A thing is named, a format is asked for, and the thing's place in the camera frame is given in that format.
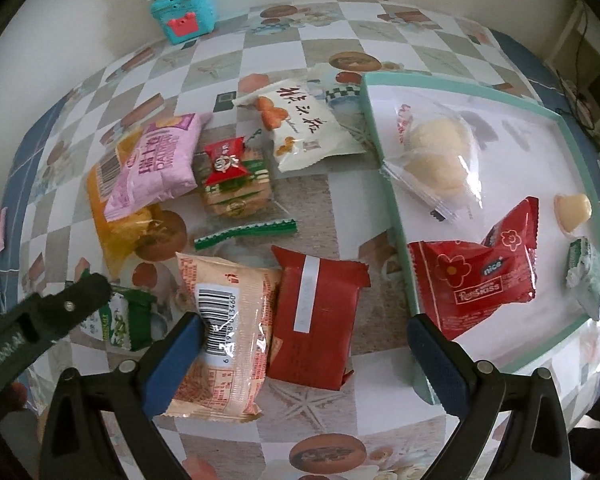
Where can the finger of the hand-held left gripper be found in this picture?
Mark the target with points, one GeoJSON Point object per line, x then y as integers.
{"type": "Point", "coordinates": [67, 305]}

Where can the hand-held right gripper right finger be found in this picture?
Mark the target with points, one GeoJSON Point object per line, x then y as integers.
{"type": "Point", "coordinates": [437, 365]}

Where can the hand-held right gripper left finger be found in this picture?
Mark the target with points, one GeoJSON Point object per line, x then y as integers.
{"type": "Point", "coordinates": [177, 360]}

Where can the green white small snack packet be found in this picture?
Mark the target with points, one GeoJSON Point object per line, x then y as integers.
{"type": "Point", "coordinates": [130, 322]}

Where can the peach long snack packet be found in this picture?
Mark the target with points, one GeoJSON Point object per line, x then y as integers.
{"type": "Point", "coordinates": [230, 320]}

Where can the red flower print snack packet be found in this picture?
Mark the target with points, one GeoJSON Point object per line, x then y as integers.
{"type": "Point", "coordinates": [470, 285]}

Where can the yellow snack packet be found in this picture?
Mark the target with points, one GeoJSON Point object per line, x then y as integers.
{"type": "Point", "coordinates": [117, 230]}

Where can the dark red snack packet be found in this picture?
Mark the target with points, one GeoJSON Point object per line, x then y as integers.
{"type": "Point", "coordinates": [315, 320]}

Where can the pink snack packet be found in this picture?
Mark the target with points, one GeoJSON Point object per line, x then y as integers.
{"type": "Point", "coordinates": [150, 170]}

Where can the green silver snack packet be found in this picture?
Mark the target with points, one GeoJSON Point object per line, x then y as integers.
{"type": "Point", "coordinates": [585, 270]}

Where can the cream jelly cup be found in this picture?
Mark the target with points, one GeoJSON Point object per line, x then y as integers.
{"type": "Point", "coordinates": [572, 212]}

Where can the clear bag cream pastry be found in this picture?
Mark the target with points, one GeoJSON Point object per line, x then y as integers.
{"type": "Point", "coordinates": [435, 160]}

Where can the teal shallow cardboard box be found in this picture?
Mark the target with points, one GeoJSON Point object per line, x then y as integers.
{"type": "Point", "coordinates": [510, 160]}

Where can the white snack packet orange print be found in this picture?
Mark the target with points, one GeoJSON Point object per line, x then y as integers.
{"type": "Point", "coordinates": [305, 130]}

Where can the person's left hand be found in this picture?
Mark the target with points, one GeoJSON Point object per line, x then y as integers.
{"type": "Point", "coordinates": [10, 395]}

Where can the green torn wrapper strip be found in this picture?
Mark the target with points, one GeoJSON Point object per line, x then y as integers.
{"type": "Point", "coordinates": [250, 232]}

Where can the dark cloth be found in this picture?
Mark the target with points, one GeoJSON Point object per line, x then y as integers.
{"type": "Point", "coordinates": [597, 425]}

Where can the green clear cookie packet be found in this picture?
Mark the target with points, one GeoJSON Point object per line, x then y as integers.
{"type": "Point", "coordinates": [240, 197]}

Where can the checkered printed tablecloth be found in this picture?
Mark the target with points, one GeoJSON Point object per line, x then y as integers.
{"type": "Point", "coordinates": [330, 200]}

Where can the small red candy packet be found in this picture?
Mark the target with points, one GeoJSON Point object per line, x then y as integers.
{"type": "Point", "coordinates": [225, 160]}

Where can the teal toy box red mouth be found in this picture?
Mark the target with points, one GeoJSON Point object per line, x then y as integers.
{"type": "Point", "coordinates": [182, 10]}

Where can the white carved wooden shelf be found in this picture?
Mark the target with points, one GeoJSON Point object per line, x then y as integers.
{"type": "Point", "coordinates": [570, 30]}

